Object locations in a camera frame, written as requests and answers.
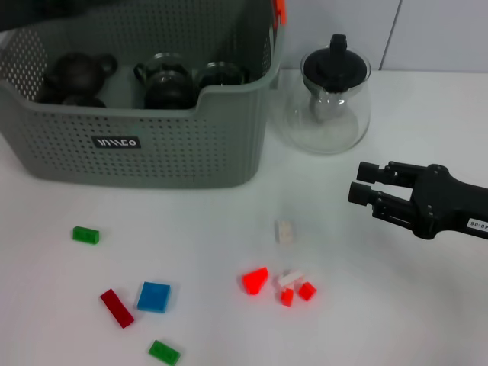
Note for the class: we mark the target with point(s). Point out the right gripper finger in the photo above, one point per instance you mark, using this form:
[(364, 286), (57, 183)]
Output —
[(389, 173), (385, 206)]

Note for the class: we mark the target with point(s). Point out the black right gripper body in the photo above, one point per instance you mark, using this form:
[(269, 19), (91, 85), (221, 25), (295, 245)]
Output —
[(432, 202)]

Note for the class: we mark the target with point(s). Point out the dark red long brick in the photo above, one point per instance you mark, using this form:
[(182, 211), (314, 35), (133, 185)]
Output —
[(117, 308)]

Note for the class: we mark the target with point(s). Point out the grey-green perforated storage bin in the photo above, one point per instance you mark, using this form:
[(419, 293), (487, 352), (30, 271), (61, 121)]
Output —
[(171, 152)]

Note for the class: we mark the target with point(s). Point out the clear glass teapot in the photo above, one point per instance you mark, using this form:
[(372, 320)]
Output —
[(331, 129)]

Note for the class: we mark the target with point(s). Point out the steel teapot infuser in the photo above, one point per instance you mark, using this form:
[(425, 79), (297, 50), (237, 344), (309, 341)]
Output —
[(324, 104)]

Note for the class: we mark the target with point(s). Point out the white two-stud brick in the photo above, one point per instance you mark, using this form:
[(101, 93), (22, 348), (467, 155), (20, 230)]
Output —
[(285, 231)]

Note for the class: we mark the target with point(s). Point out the small red brick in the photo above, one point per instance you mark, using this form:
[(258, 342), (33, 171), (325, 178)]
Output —
[(287, 297), (307, 291)]

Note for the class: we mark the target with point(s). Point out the black glass teapot lid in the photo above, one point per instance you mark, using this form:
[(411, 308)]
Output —
[(335, 66)]

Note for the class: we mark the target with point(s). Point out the translucent white brick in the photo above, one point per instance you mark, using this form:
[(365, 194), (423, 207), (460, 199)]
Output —
[(289, 278)]

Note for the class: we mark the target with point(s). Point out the large red sloped brick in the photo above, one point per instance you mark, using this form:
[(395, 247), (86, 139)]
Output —
[(254, 281)]

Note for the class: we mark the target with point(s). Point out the blue square brick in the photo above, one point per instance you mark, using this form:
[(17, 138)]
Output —
[(154, 296)]

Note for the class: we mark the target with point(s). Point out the green flat brick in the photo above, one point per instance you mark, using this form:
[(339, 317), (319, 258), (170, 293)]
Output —
[(164, 351), (85, 234)]

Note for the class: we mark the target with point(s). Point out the dark clay teapot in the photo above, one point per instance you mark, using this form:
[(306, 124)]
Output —
[(78, 74)]

